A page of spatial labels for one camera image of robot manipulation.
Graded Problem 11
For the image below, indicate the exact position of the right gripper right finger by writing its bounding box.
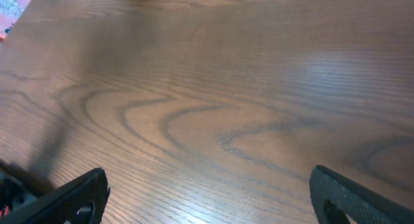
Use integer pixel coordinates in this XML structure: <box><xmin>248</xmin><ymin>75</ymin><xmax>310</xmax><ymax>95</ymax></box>
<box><xmin>309</xmin><ymin>165</ymin><xmax>413</xmax><ymax>224</ymax></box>

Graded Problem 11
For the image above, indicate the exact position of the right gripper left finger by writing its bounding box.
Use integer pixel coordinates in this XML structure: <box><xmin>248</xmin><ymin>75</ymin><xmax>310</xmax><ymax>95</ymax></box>
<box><xmin>1</xmin><ymin>168</ymin><xmax>110</xmax><ymax>224</ymax></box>

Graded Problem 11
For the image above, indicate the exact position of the red patterned floor mat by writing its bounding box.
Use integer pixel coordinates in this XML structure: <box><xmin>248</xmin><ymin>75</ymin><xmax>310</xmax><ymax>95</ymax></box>
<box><xmin>0</xmin><ymin>0</ymin><xmax>31</xmax><ymax>43</ymax></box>

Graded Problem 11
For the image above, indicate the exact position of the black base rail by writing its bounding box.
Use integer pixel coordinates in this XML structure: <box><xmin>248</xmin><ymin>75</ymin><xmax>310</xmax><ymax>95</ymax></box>
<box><xmin>1</xmin><ymin>160</ymin><xmax>55</xmax><ymax>218</ymax></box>

